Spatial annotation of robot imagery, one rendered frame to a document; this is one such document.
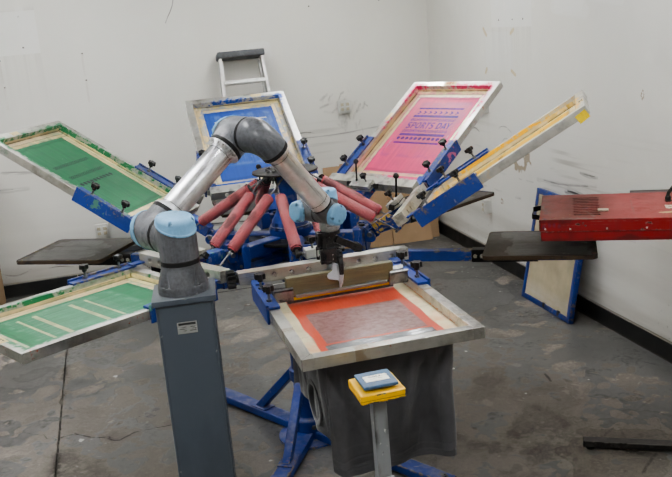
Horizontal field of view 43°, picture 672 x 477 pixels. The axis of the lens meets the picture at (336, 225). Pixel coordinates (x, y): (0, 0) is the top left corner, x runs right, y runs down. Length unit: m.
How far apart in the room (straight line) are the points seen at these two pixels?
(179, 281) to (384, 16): 5.15
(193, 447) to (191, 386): 0.20
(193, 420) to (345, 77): 5.01
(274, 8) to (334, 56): 0.63
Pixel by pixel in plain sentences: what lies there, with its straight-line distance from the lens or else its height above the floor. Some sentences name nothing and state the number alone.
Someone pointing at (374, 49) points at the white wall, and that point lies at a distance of 7.39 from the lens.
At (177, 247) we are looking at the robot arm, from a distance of 2.52.
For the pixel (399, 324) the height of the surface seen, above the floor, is 0.96.
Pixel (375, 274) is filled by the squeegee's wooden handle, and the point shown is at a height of 1.02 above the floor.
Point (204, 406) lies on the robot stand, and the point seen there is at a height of 0.85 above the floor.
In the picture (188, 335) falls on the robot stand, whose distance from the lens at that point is 2.58.
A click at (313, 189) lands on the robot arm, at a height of 1.41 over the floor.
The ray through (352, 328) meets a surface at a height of 0.96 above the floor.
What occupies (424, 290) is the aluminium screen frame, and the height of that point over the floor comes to 0.99.
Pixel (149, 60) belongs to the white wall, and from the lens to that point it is 7.05.
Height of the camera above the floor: 1.95
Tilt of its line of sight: 14 degrees down
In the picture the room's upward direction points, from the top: 5 degrees counter-clockwise
